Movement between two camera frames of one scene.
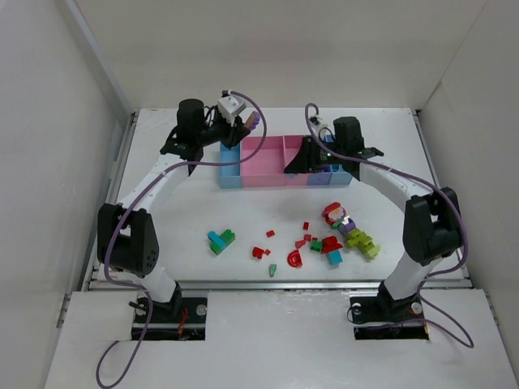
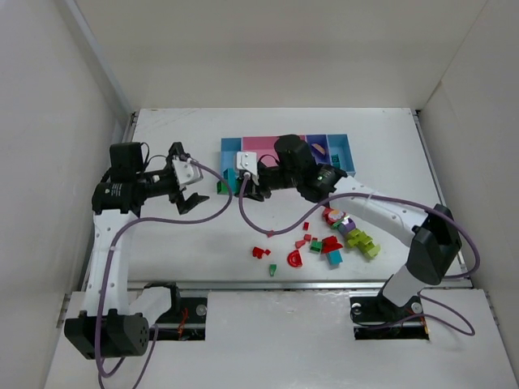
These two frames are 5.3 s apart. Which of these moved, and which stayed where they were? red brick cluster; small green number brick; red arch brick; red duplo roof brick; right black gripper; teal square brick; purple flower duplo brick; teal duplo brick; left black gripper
Moved: teal duplo brick; right black gripper; left black gripper
Stayed: small green number brick; red brick cluster; purple flower duplo brick; teal square brick; red duplo roof brick; red arch brick
